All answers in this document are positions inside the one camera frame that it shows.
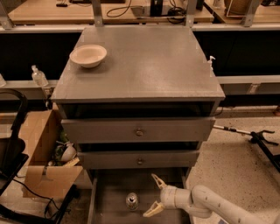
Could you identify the wooden background desk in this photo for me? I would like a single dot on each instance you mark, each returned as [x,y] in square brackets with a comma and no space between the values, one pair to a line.
[59,12]

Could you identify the grey open bottom drawer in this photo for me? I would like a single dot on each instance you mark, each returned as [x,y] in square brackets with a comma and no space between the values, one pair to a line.
[110,188]

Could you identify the white pump dispenser bottle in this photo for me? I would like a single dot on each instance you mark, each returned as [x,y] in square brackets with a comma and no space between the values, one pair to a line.
[211,61]

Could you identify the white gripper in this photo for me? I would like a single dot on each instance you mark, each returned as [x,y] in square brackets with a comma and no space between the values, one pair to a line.
[168,196]

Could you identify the white bowl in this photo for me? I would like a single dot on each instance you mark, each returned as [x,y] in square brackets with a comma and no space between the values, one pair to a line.
[88,56]

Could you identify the silver 7up can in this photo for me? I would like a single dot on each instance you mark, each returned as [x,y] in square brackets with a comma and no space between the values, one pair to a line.
[132,202]

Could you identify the black reacher grabber tool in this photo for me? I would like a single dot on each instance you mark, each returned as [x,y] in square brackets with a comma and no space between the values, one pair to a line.
[259,139]

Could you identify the grey top drawer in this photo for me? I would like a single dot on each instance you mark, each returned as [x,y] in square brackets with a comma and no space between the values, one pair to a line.
[96,131]

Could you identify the grey drawer cabinet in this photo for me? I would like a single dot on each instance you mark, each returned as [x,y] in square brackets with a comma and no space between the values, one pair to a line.
[150,72]

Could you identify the wooden desk right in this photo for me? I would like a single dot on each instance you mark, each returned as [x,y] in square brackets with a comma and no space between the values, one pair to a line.
[244,11]

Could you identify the brown cardboard box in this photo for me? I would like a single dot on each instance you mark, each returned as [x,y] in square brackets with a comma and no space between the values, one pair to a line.
[40,132]

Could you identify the clear sanitizer bottle left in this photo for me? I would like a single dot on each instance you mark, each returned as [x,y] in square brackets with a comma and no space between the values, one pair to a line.
[38,77]

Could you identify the white cup in box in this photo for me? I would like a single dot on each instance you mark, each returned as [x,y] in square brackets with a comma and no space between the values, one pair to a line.
[69,153]

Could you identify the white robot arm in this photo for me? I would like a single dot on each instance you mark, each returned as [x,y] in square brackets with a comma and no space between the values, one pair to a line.
[200,202]

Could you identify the grey middle drawer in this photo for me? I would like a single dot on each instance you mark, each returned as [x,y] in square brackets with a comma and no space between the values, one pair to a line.
[138,159]

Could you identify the black chair frame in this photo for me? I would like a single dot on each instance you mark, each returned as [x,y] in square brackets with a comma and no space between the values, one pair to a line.
[12,156]

